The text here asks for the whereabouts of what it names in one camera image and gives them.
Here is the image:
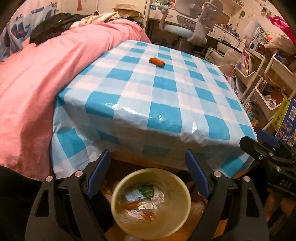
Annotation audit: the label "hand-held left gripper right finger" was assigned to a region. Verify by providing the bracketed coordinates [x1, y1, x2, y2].
[184, 149, 270, 241]

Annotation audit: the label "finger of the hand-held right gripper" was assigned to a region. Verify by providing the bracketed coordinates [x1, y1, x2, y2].
[239, 136, 272, 163]
[257, 129, 281, 149]

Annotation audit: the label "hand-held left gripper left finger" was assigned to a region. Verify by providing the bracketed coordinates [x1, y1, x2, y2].
[25, 149, 112, 241]

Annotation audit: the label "yellow trash bin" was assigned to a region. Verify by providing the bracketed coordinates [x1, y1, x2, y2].
[110, 168, 191, 238]

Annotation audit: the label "trash scraps in bin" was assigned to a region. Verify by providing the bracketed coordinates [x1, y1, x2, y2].
[118, 189, 166, 223]

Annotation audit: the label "person's right hand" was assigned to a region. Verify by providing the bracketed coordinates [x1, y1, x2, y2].
[264, 190, 292, 222]

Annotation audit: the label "yellow blue printed box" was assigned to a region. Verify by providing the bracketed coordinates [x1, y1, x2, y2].
[272, 97, 296, 142]

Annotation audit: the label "white storage cart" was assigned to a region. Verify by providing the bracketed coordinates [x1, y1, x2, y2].
[254, 50, 296, 131]
[235, 47, 266, 102]

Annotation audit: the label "blue packet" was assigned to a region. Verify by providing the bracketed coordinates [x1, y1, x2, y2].
[124, 188, 144, 203]

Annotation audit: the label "orange white wrapper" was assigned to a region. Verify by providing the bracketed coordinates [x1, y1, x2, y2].
[120, 201, 142, 210]
[140, 212, 155, 222]

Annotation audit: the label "green packet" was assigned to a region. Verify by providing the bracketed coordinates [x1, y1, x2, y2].
[138, 184, 155, 199]

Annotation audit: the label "white floral packet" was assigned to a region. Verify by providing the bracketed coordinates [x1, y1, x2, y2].
[139, 200, 162, 213]

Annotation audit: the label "row of books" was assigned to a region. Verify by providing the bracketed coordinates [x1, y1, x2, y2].
[239, 51, 253, 75]

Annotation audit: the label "white plastic bag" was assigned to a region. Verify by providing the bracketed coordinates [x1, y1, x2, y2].
[218, 50, 241, 76]

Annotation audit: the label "blue white checkered tablecloth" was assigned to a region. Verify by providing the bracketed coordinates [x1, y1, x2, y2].
[50, 40, 258, 180]

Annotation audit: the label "dark cloth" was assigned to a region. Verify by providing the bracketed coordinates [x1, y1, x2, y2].
[0, 166, 58, 241]

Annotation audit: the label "white printer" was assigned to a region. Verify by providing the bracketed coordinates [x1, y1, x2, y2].
[216, 38, 243, 55]

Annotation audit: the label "pink blanket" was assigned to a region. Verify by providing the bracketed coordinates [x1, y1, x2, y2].
[0, 19, 152, 181]

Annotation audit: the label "clear plastic bag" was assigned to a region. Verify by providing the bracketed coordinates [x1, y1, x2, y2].
[244, 16, 262, 45]

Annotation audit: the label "pink bag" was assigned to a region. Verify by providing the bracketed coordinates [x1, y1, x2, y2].
[266, 14, 296, 45]

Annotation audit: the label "orange snack wrapper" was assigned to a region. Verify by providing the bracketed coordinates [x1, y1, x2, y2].
[149, 57, 165, 68]

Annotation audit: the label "white blue office chair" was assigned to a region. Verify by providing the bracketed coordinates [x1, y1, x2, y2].
[159, 0, 224, 43]

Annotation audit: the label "black clothes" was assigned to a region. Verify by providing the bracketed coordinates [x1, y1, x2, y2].
[30, 13, 80, 45]

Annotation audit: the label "beige clothing pile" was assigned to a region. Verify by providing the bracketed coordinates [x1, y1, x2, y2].
[70, 13, 121, 29]

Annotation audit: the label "beige hat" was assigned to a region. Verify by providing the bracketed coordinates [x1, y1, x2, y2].
[112, 3, 145, 19]

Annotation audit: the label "whale print cloth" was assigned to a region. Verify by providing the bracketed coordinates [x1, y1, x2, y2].
[0, 0, 59, 62]

